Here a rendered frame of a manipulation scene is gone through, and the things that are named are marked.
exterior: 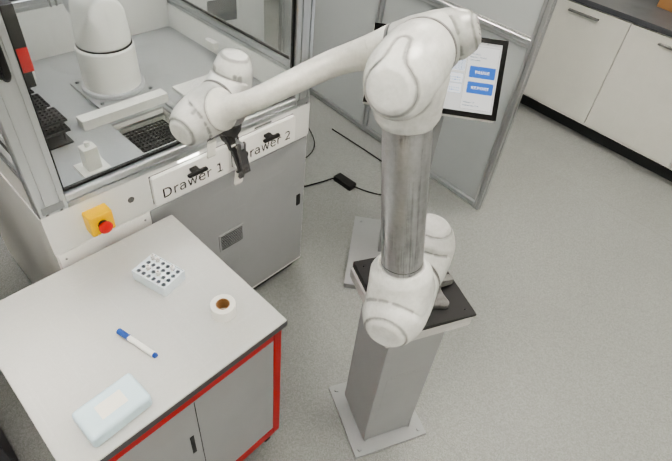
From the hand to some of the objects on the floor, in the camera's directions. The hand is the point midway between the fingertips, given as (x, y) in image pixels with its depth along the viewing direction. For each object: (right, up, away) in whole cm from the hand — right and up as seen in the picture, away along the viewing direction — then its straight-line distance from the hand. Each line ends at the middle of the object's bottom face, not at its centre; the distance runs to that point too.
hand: (224, 167), depth 159 cm
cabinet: (-52, -40, +96) cm, 116 cm away
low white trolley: (-28, -99, +32) cm, 108 cm away
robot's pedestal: (+51, -94, +48) cm, 117 cm away
